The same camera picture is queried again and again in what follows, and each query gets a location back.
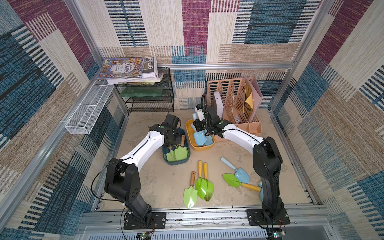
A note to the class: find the white wire mesh basket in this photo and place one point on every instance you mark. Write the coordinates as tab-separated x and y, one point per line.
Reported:
86	114

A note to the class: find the green shovel yellow handle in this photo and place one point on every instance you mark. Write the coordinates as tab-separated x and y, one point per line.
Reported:
210	186
201	184
234	182

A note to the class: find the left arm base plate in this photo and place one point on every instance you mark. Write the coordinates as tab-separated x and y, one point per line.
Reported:
156	220

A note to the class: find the stack of white books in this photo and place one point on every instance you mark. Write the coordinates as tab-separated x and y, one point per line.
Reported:
150	76

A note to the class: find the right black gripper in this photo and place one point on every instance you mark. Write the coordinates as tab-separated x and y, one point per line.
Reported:
205	126

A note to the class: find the black wire shelf rack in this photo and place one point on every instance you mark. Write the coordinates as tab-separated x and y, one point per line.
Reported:
158	97

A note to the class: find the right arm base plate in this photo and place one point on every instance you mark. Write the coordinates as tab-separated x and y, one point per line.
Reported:
259	217

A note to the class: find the yellow storage tray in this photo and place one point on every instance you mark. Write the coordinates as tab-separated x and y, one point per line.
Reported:
190	133

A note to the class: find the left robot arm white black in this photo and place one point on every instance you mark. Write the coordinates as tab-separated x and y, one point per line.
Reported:
123	175

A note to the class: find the colorful picture book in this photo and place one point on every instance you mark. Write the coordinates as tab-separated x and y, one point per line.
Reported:
121	68

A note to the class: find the dark teal storage tray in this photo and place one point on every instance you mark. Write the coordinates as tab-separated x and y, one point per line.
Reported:
166	150

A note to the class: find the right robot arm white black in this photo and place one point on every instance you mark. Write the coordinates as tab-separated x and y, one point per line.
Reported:
267	159

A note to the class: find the pink desk file organizer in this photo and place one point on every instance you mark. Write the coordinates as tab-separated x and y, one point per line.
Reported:
233	93

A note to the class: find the white box in organizer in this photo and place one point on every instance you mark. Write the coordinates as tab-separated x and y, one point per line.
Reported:
218	104

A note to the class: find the green tray on shelf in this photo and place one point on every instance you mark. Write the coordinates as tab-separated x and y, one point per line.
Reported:
141	92

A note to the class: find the pink folder with yellow paper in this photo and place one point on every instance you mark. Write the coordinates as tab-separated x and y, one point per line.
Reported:
253	98

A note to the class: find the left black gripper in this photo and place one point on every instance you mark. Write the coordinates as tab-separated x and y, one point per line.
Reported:
177	140

